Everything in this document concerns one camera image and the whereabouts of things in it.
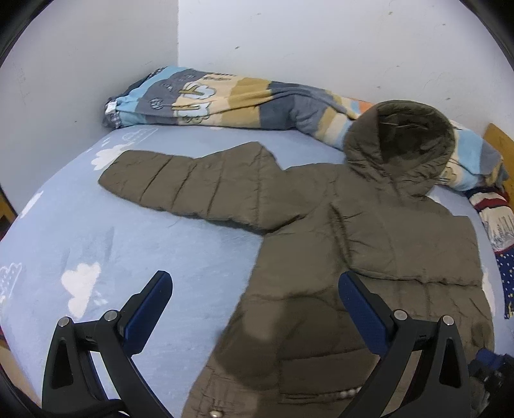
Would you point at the blue cloud print bed sheet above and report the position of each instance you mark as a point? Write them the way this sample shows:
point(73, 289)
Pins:
point(120, 241)

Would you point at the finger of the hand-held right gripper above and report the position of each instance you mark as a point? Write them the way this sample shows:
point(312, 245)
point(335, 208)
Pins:
point(492, 373)

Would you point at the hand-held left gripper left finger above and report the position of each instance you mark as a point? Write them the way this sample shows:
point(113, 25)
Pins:
point(147, 317)

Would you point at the olive hooded puffer jacket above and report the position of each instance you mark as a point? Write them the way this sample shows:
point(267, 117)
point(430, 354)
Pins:
point(321, 241)

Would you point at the wooden headboard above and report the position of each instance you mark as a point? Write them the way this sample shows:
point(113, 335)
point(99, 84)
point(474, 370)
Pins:
point(500, 138)

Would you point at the star print pillow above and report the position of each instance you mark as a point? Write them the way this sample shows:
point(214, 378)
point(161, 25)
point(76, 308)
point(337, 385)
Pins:
point(498, 225)

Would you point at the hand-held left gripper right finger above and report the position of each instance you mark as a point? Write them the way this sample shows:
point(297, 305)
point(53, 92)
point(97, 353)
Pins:
point(363, 317)

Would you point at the colourful patterned quilt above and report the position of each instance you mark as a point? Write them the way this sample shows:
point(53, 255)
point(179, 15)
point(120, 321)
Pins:
point(225, 96)

